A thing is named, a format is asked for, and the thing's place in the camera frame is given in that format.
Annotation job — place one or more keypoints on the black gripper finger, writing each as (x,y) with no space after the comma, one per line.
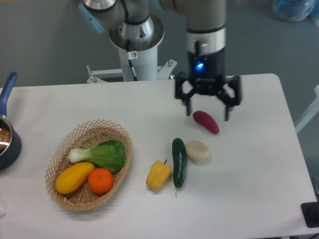
(229,91)
(185,98)

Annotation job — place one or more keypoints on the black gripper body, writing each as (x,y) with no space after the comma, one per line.
(207,72)

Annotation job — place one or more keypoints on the yellow mango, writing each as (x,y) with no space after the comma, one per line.
(73,177)

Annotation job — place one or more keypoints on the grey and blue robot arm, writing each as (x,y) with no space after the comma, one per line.
(205,20)

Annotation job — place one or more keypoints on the woven wicker basket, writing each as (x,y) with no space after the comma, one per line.
(86,135)

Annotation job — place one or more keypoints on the purple sweet potato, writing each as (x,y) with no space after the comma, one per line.
(206,120)

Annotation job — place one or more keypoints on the dark green cucumber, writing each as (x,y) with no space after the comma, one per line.
(179,157)

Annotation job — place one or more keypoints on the cream round bun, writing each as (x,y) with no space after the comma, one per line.
(197,151)

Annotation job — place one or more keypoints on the blue plastic bag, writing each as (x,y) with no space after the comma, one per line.
(296,10)

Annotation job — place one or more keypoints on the yellow bell pepper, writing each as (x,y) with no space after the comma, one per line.
(158,175)

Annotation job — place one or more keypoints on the green bok choy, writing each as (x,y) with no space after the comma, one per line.
(110,155)

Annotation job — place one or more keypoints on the orange fruit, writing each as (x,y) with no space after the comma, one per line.
(100,181)

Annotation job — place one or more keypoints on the black device at table edge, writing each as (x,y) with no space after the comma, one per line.
(310,212)

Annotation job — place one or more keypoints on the white metal frame right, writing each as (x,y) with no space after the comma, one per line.
(309,112)

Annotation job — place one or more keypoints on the blue saucepan with handle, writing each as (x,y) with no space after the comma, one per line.
(10,142)

